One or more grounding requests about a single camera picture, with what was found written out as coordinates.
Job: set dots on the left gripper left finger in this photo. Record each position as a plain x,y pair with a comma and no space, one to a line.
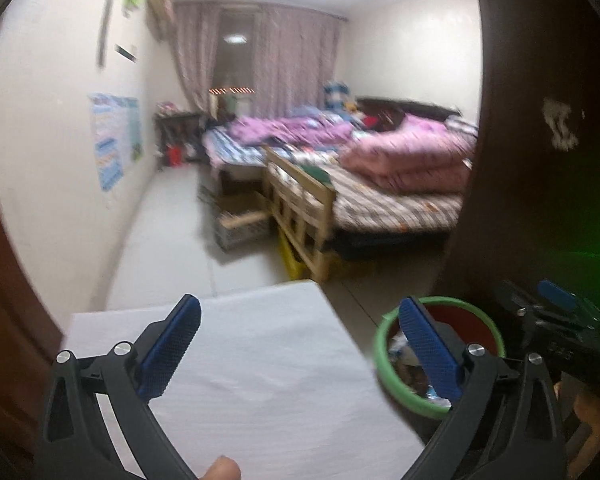
73,440

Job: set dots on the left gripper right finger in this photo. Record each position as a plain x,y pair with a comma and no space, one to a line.
504,420

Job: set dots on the green rimmed red trash bin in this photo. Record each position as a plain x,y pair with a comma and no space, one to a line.
468,321

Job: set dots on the person right hand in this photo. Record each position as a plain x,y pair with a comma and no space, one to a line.
580,409

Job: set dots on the person left hand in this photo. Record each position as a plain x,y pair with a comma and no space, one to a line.
223,468

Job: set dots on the brown wooden door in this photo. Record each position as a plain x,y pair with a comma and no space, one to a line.
28,339

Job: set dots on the dark wardrobe side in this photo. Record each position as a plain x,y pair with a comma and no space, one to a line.
532,210

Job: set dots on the pink folded quilt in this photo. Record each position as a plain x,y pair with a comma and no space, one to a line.
421,156

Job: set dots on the bed with checkered sheet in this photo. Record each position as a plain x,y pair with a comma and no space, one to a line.
365,218

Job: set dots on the yellow plastic crate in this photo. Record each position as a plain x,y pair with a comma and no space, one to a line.
294,266

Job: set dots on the cardboard box on floor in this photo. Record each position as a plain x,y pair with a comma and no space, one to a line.
240,219

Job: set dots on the red bucket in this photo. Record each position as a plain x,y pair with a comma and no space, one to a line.
174,156

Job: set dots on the dark side table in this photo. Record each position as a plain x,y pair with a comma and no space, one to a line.
185,129

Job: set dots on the blue white striped pillow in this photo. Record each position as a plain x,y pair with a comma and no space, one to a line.
336,95

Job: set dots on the purple rumpled blanket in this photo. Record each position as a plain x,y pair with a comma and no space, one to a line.
294,130

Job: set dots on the pink curtains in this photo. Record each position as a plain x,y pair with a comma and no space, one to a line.
294,54

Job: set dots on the wooden bed rail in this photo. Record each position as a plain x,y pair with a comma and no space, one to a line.
303,208

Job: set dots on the blue wall poster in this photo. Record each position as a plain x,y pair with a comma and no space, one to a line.
117,135

